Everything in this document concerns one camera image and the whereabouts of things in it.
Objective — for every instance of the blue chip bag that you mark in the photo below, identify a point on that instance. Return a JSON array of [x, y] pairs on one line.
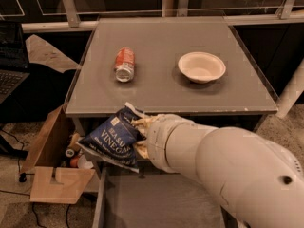
[[113, 140]]

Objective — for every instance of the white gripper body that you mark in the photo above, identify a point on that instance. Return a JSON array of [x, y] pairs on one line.
[[157, 137]]

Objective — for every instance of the grey top drawer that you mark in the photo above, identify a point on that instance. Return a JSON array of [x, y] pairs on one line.
[[91, 157]]

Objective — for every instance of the orange item in box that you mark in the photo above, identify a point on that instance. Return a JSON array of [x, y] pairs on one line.
[[74, 162]]

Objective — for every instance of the white paper bowl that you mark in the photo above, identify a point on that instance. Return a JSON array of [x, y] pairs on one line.
[[201, 67]]

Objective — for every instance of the orange soda can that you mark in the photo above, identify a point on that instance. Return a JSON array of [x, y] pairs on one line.
[[125, 65]]

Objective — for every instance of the black laptop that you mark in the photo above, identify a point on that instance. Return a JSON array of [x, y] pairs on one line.
[[14, 60]]

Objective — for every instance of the grey drawer cabinet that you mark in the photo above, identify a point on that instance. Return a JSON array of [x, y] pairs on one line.
[[239, 97]]

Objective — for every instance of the grey drawer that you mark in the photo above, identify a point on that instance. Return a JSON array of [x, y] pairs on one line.
[[154, 199], [91, 157]]

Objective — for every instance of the bottle in cardboard box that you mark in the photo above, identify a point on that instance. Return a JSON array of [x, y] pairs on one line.
[[73, 148]]

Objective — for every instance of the metal railing frame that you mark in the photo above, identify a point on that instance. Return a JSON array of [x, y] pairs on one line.
[[82, 15]]

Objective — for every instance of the brown cardboard box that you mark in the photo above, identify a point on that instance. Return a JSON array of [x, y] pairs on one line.
[[53, 183]]

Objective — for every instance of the grey middle drawer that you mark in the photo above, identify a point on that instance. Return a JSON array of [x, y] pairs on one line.
[[154, 199]]

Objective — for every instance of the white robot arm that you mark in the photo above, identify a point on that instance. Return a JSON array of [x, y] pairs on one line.
[[258, 182]]

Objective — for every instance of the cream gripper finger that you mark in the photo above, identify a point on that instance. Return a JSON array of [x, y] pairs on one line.
[[141, 148], [143, 124]]

